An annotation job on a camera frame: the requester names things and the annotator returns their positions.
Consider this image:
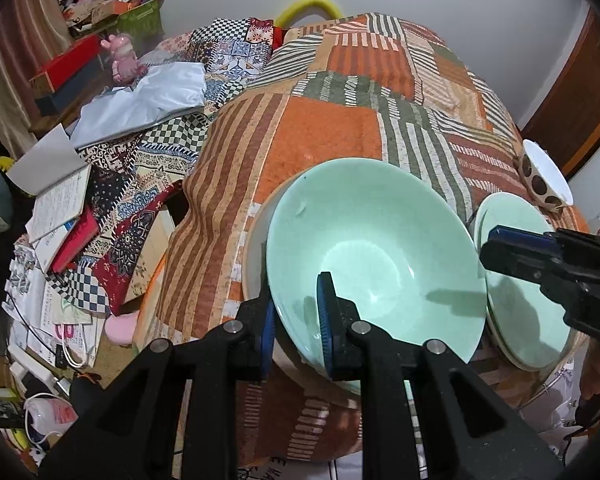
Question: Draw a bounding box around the pink figurine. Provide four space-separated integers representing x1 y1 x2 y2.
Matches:
100 32 143 83

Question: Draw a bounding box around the brown wooden door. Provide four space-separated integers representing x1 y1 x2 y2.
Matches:
522 5 600 181

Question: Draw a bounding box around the grey plastic bag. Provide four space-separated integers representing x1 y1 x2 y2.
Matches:
70 62 207 150

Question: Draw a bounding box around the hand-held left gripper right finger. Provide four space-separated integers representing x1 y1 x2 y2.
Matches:
316 271 566 480

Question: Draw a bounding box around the red book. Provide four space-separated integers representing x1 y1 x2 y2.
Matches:
50 206 100 273

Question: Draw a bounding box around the cream floral board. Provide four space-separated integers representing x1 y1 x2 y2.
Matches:
122 200 176 306

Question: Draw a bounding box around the brown spotted white bowl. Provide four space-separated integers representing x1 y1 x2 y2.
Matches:
517 139 574 213

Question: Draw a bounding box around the striped curtain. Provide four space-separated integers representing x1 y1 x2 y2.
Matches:
0 0 71 156

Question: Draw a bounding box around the green plate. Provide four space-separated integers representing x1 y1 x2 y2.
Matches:
477 191 578 368

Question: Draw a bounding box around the red box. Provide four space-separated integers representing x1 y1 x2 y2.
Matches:
29 35 103 93

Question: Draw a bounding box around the checkered patchwork cloth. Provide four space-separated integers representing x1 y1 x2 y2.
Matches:
45 17 283 316

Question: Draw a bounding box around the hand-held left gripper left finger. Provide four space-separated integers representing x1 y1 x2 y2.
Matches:
37 285 277 480

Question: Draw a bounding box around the green bowl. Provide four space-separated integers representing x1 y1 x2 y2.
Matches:
266 158 488 396

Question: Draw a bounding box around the white plate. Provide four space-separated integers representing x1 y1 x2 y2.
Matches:
472 200 576 373

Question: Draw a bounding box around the white paper bag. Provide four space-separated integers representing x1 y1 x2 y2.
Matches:
40 280 101 366

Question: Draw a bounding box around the white power strip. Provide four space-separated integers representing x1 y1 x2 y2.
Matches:
7 345 61 396

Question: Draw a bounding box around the white book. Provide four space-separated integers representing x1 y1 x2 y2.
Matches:
32 220 83 271

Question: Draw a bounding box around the white printed sheet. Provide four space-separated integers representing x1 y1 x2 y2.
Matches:
250 455 366 480

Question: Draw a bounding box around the open notebook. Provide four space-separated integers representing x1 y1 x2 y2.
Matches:
6 124 92 243

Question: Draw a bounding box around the orange striped patchwork blanket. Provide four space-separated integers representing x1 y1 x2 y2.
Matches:
155 12 591 466

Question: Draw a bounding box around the dark blue box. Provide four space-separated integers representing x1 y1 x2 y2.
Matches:
34 67 106 116

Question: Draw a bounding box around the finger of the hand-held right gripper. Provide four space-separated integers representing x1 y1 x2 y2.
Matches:
480 240 581 286
489 226 561 249

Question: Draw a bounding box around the white plastic bag red print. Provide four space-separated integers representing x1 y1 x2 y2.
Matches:
24 394 78 436

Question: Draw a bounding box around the green box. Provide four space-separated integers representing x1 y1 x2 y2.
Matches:
115 0 163 41

